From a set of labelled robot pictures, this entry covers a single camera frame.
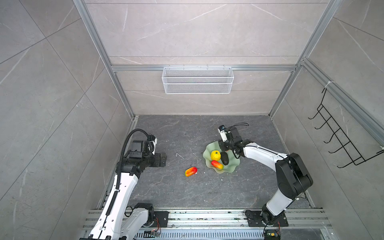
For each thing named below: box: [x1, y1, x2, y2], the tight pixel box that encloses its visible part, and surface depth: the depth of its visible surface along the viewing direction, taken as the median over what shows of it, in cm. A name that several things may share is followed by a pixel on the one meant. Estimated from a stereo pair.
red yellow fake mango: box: [211, 160, 224, 169], surface depth 92 cm
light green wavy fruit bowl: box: [203, 141, 241, 174], surface depth 94 cm
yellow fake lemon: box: [210, 150, 221, 161], surface depth 93 cm
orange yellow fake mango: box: [184, 166, 198, 177], surface depth 89 cm
